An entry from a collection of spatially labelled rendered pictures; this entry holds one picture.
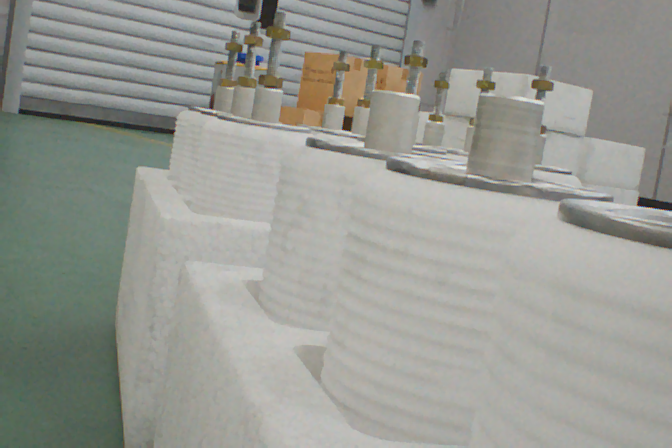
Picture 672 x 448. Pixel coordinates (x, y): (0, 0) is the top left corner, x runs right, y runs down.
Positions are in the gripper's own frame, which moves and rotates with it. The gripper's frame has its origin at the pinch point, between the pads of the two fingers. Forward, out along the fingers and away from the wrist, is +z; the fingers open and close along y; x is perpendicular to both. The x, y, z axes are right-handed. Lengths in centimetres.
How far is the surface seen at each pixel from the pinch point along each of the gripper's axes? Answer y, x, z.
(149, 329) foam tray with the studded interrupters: 20.8, 0.7, 25.5
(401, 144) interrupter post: 41.3, 17.4, 9.4
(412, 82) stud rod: 6.9, 15.5, 4.7
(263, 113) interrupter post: 12.0, 4.6, 9.2
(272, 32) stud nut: 11.9, 4.3, 2.8
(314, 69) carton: -379, -56, -16
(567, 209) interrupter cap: 63, 22, 10
